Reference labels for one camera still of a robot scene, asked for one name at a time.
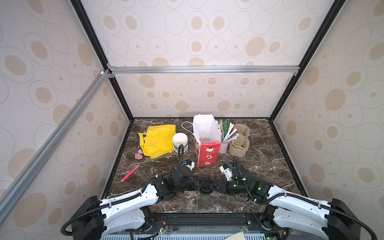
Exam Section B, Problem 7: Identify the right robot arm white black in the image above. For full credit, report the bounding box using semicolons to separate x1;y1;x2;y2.
212;165;378;240

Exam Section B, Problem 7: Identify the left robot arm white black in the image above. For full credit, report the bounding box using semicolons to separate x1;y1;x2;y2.
61;165;213;240

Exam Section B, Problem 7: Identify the pink straw holder cup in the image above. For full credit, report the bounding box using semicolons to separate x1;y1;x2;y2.
219;142;230;154

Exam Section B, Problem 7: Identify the pulp cup carrier stack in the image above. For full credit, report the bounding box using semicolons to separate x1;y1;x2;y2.
229;124;250;158

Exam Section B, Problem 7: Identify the stack of paper cups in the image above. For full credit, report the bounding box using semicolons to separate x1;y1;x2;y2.
173;133;188;155

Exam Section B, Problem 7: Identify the red white paper bag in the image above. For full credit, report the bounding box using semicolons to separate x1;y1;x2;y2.
193;115;222;168

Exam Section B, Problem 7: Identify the yellow napkin stack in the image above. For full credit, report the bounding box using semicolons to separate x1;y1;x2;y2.
138;125;176;159

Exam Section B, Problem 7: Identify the small pink round object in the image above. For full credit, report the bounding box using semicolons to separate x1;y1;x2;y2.
135;150;144;160

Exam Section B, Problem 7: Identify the pink highlighter pen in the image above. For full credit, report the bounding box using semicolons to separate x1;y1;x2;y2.
121;165;140;182

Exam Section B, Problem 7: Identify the left diagonal aluminium bar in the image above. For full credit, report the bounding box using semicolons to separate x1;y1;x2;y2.
1;69;112;224

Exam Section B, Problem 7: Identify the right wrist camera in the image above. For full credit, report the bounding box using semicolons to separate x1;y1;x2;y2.
220;164;233;182

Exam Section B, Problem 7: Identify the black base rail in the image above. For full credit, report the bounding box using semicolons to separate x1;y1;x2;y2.
78;212;337;240

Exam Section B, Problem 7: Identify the horizontal aluminium frame bar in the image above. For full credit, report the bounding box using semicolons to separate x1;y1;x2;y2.
110;65;300;75

